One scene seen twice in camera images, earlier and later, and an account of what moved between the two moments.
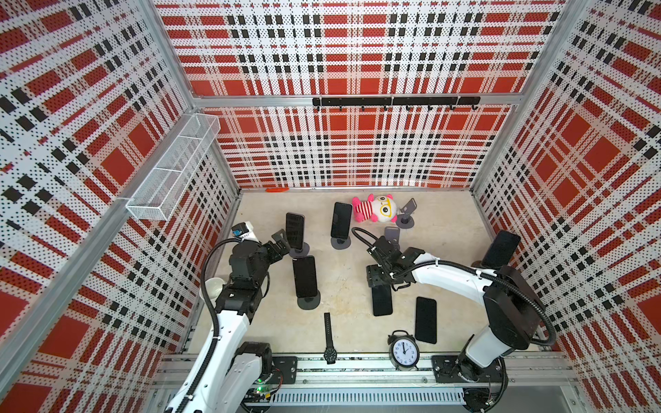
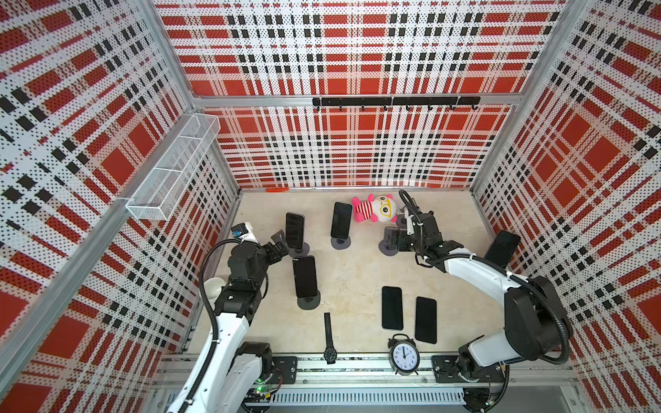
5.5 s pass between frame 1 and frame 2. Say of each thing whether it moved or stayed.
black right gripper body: moved
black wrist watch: stayed
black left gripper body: stayed
